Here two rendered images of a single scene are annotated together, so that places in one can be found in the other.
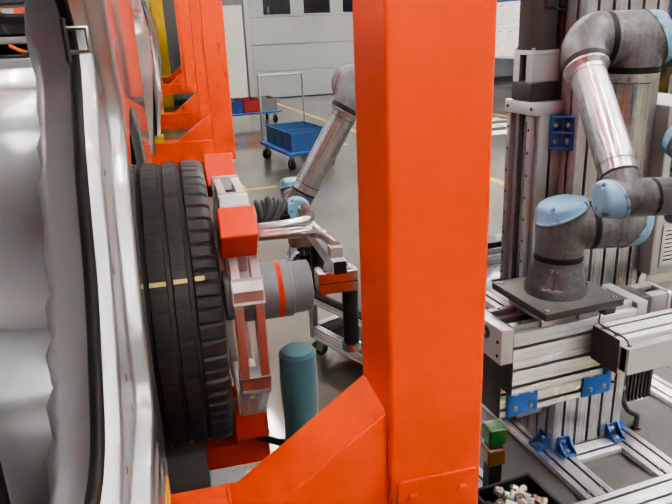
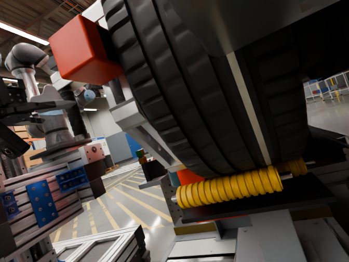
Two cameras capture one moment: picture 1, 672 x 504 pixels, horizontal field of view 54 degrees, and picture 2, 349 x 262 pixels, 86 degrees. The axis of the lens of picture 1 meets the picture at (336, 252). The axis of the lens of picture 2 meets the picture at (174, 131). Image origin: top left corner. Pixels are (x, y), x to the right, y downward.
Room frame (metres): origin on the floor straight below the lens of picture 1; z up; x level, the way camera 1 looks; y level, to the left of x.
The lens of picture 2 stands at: (1.98, 0.58, 0.68)
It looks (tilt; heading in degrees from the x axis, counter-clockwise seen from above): 1 degrees up; 216
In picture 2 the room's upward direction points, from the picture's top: 19 degrees counter-clockwise
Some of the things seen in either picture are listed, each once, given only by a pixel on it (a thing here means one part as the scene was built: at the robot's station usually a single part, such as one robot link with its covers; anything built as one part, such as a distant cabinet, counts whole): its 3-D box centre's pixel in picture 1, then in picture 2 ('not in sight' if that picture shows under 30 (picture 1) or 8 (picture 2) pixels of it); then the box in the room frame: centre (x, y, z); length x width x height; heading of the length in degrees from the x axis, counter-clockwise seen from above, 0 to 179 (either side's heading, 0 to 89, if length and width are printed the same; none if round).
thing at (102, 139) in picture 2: not in sight; (101, 154); (-3.39, -7.99, 0.98); 1.50 x 0.50 x 1.95; 19
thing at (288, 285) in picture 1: (267, 290); not in sight; (1.49, 0.17, 0.85); 0.21 x 0.14 x 0.14; 103
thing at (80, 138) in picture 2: (318, 268); (74, 115); (1.69, 0.05, 0.83); 0.04 x 0.04 x 0.16
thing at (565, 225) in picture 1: (563, 225); (52, 119); (1.49, -0.55, 0.98); 0.13 x 0.12 x 0.14; 95
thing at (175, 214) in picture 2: not in sight; (175, 201); (0.94, -0.37, 0.21); 0.10 x 0.10 x 0.42; 13
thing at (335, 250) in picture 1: (291, 228); not in sight; (1.41, 0.10, 1.03); 0.19 x 0.18 x 0.11; 103
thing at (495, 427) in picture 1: (494, 432); (139, 153); (1.17, -0.31, 0.64); 0.04 x 0.04 x 0.04; 13
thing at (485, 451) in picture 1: (493, 452); (142, 160); (1.17, -0.31, 0.59); 0.04 x 0.04 x 0.04; 13
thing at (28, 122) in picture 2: not in sight; (26, 113); (1.79, 0.02, 0.85); 0.09 x 0.03 x 0.06; 45
